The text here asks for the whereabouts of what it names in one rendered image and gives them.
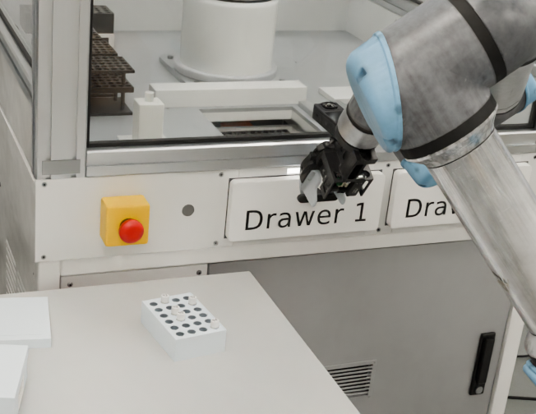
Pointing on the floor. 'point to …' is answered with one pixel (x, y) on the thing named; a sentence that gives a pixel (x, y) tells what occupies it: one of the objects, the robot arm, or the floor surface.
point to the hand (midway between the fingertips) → (313, 188)
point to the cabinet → (336, 305)
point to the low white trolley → (43, 361)
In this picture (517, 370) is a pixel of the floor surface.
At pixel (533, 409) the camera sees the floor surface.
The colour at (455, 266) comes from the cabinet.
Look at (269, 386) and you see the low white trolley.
